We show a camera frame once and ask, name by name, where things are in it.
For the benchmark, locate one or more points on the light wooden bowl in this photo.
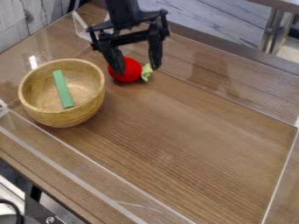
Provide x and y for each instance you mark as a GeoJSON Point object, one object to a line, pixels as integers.
{"type": "Point", "coordinates": [40, 97]}

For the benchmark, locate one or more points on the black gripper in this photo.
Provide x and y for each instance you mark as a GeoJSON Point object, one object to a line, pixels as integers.
{"type": "Point", "coordinates": [125, 16]}

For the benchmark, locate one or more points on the metal table leg background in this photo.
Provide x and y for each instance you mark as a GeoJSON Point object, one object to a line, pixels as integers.
{"type": "Point", "coordinates": [277, 26]}

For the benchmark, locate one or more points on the black table frame bracket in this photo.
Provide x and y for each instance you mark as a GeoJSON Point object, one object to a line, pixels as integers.
{"type": "Point", "coordinates": [35, 210]}

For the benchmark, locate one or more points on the clear acrylic tray wall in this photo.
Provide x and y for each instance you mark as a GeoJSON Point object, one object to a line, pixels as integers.
{"type": "Point", "coordinates": [99, 196]}

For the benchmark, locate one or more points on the green foam stick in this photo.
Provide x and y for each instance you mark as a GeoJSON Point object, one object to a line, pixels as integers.
{"type": "Point", "coordinates": [64, 93]}

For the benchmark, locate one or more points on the clear acrylic corner bracket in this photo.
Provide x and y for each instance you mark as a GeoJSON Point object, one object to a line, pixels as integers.
{"type": "Point", "coordinates": [80, 26]}

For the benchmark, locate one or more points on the red plush strawberry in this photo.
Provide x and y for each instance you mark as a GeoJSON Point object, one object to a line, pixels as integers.
{"type": "Point", "coordinates": [135, 71]}

